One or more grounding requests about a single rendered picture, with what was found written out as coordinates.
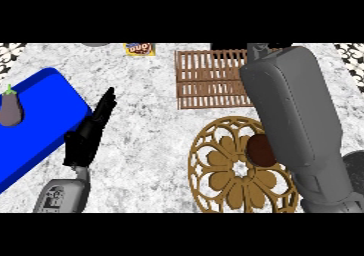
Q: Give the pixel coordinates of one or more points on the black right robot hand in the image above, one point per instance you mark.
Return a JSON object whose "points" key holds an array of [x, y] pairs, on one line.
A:
{"points": [[228, 46]]}

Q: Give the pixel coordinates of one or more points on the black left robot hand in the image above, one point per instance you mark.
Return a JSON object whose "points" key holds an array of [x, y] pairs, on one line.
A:
{"points": [[88, 136]]}

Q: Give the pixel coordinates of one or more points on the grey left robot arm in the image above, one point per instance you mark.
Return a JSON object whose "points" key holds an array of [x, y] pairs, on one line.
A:
{"points": [[61, 195]]}

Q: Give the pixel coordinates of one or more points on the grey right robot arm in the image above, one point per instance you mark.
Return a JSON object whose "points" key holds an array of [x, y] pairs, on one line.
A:
{"points": [[293, 116]]}

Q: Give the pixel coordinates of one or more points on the brown wooden tiered shelf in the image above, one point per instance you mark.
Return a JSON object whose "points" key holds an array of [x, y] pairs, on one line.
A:
{"points": [[209, 80]]}

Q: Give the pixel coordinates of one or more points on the gold round openwork placemat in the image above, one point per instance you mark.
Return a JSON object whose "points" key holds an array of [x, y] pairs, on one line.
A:
{"points": [[230, 173]]}

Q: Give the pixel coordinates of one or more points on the dark red bell pepper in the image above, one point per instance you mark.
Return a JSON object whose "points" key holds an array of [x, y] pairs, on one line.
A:
{"points": [[261, 151]]}

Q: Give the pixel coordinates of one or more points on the blue cutting board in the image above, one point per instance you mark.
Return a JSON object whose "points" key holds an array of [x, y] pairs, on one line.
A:
{"points": [[46, 110]]}

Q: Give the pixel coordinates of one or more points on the purple eggplant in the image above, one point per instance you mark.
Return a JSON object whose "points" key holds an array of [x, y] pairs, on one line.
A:
{"points": [[11, 110]]}

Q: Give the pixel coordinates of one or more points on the yellow snack bag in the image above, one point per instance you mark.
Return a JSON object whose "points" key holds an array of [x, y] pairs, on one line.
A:
{"points": [[139, 49]]}

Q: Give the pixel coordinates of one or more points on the grey round object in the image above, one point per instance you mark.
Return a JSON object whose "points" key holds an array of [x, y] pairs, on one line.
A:
{"points": [[95, 44]]}

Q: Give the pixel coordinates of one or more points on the dark grey round pan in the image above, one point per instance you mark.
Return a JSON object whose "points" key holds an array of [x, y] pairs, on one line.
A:
{"points": [[359, 176]]}

